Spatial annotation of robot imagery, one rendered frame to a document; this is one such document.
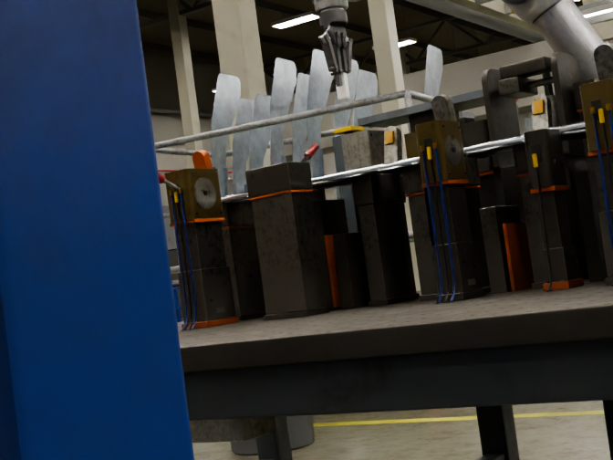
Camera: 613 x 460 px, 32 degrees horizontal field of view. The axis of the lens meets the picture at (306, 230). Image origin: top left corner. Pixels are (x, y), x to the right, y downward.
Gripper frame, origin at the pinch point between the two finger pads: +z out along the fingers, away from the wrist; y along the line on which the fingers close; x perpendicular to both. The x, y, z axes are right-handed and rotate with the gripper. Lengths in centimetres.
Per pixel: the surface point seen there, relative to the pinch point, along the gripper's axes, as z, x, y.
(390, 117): 12.0, 17.8, 6.8
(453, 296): 56, 57, 57
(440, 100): 18, 55, 49
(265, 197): 31, 13, 54
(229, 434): 76, 23, 86
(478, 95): 11.7, 42.5, 6.8
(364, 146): 19.9, 18.7, 21.9
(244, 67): -154, -462, -530
